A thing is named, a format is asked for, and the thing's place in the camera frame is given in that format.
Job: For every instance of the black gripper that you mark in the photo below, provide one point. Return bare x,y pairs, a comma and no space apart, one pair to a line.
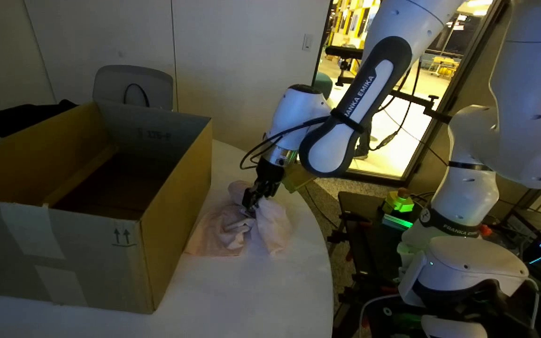
269,177

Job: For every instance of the pale pink towel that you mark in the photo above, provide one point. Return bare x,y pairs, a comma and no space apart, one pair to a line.
229,230

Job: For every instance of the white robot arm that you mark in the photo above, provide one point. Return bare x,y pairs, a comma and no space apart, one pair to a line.
487,144

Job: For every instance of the brown cardboard box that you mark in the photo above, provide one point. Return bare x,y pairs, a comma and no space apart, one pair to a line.
98,204

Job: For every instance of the black equipment cart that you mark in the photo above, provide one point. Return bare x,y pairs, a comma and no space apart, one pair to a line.
370,275

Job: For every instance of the grey chair back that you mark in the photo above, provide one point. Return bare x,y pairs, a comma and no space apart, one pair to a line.
133,85

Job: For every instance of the black cloth bundle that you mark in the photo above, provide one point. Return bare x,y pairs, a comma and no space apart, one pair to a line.
26,116

